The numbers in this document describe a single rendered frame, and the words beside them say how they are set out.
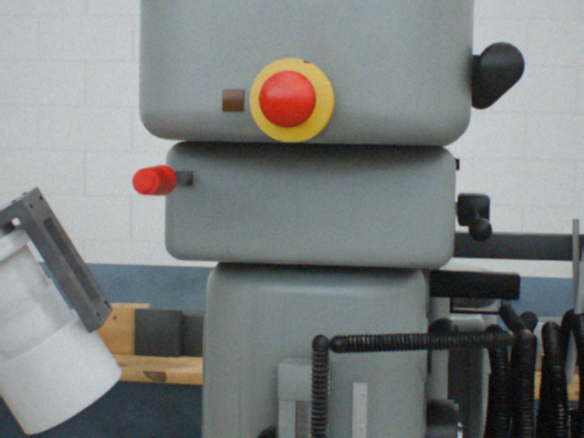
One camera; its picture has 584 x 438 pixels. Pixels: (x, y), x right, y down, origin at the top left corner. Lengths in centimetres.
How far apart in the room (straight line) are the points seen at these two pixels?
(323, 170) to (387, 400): 21
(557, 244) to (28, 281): 81
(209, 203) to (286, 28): 18
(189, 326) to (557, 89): 184
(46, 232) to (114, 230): 481
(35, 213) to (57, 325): 7
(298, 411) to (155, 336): 397
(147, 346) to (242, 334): 395
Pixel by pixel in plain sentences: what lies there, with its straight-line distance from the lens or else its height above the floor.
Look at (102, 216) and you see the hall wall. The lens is 552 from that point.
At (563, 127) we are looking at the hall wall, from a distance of 534.
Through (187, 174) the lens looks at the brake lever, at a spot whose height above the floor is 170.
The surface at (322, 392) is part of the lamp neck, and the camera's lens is 91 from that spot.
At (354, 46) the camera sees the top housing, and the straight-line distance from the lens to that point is 90.
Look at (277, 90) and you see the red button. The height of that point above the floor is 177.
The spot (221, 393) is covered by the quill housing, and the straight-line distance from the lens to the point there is 107.
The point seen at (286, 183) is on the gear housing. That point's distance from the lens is 99.
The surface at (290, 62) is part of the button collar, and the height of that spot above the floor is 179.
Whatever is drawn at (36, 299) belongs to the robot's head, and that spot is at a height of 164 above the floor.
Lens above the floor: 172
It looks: 3 degrees down
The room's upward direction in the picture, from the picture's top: 1 degrees clockwise
